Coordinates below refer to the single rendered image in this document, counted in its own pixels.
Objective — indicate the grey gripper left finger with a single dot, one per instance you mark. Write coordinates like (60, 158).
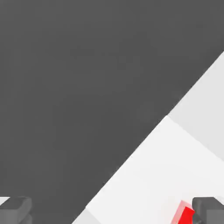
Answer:
(15, 210)

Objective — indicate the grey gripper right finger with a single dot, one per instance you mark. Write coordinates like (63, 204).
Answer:
(208, 212)

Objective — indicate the small red cube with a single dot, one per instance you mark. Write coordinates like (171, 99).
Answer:
(185, 216)

